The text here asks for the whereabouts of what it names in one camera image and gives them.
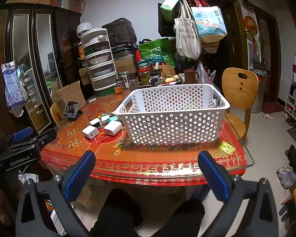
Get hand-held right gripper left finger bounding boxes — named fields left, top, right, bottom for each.
left=15, top=150, right=96, bottom=237

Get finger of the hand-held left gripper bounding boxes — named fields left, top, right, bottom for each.
left=11, top=128, right=58, bottom=151
left=0, top=127, right=34, bottom=149

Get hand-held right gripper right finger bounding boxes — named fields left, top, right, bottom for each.
left=197, top=150, right=280, bottom=237

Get white cube charger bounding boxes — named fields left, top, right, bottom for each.
left=82, top=125, right=99, bottom=140
left=103, top=121, right=123, bottom=137

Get white perforated plastic basket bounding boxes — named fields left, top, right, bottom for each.
left=113, top=83, right=231, bottom=145

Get yellow packet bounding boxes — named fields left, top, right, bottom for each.
left=218, top=141, right=236, bottom=155

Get black phone stand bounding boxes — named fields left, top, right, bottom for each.
left=63, top=100, right=84, bottom=120

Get open cardboard box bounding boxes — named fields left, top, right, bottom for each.
left=51, top=80, right=87, bottom=115

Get blue and white snack bag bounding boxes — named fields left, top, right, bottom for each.
left=1, top=61, right=27, bottom=118

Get person's right leg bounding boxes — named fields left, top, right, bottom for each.
left=152, top=199, right=206, bottom=237

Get person's leg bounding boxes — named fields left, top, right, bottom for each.
left=90, top=188, right=144, bottom=237
left=152, top=199, right=206, bottom=237

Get person's left leg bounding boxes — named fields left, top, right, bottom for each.
left=90, top=188, right=144, bottom=237

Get red patterned tablecloth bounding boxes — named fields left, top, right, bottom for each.
left=40, top=92, right=248, bottom=187

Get dark wooden cabinet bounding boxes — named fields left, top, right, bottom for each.
left=0, top=3, right=82, bottom=141

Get grey and white shoes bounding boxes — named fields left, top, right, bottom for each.
left=276, top=165, right=296, bottom=189

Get green plastic basket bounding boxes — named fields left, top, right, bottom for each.
left=95, top=87, right=116, bottom=97

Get blue slipper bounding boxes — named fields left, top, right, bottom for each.
left=278, top=201, right=296, bottom=224

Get dark shoes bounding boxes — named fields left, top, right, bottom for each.
left=285, top=144, right=296, bottom=176

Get wooden chair with cutout back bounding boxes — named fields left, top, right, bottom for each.
left=221, top=68, right=259, bottom=139

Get stacked white dish cover tower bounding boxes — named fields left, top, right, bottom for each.
left=80, top=28, right=118, bottom=92

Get silver metal bin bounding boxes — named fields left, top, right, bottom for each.
left=251, top=70, right=268, bottom=114

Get empty glass jar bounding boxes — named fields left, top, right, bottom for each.
left=129, top=74, right=139, bottom=89

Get clear plastic bag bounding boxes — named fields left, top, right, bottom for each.
left=195, top=62, right=216, bottom=84

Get brown ceramic mug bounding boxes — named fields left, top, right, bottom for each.
left=183, top=69, right=199, bottom=85

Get printed cardboard box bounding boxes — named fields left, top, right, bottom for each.
left=113, top=55, right=138, bottom=75

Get white shelf unit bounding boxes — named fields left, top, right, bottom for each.
left=285, top=94, right=296, bottom=124

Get tray of small items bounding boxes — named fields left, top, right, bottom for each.
left=149, top=74, right=184, bottom=86

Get glass jar of pickles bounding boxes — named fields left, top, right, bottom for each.
left=138, top=63, right=153, bottom=87

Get black bag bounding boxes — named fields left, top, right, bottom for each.
left=102, top=18, right=138, bottom=47

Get green shopping bag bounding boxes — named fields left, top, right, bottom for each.
left=138, top=38, right=177, bottom=68

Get beige tote bag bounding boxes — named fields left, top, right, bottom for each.
left=174, top=0, right=202, bottom=60

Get printed paper bag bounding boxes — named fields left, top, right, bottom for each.
left=190, top=6, right=228, bottom=43

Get green hanging bag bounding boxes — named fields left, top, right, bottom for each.
left=160, top=0, right=182, bottom=23

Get red wall ornament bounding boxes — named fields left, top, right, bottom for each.
left=243, top=15, right=258, bottom=37

